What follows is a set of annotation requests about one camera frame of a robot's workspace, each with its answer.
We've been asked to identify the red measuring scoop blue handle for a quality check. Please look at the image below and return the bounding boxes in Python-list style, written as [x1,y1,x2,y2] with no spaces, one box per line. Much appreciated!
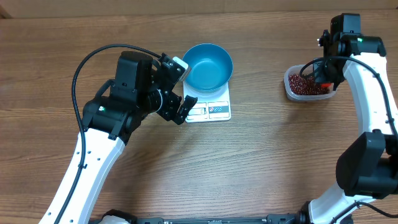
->
[320,83,332,88]

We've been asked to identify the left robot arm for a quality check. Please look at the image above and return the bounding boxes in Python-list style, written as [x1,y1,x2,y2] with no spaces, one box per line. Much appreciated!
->
[41,51,197,223]

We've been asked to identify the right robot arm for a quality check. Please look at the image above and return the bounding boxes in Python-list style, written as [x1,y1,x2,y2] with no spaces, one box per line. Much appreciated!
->
[300,13,397,223]

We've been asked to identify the white digital kitchen scale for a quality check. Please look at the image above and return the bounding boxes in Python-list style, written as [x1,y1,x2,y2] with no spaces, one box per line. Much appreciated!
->
[183,82,231,123]

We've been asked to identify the blue bowl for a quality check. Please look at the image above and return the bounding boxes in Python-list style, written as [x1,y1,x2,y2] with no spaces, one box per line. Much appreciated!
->
[183,43,234,93]

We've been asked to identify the red adzuki beans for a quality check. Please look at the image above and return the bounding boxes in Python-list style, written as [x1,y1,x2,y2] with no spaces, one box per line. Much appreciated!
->
[288,74,330,95]

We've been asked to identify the clear plastic food container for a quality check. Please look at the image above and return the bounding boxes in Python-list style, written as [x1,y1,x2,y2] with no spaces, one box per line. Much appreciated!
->
[284,65,336,101]

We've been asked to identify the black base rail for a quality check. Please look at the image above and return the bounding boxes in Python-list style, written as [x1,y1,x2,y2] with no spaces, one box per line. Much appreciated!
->
[90,210,354,224]

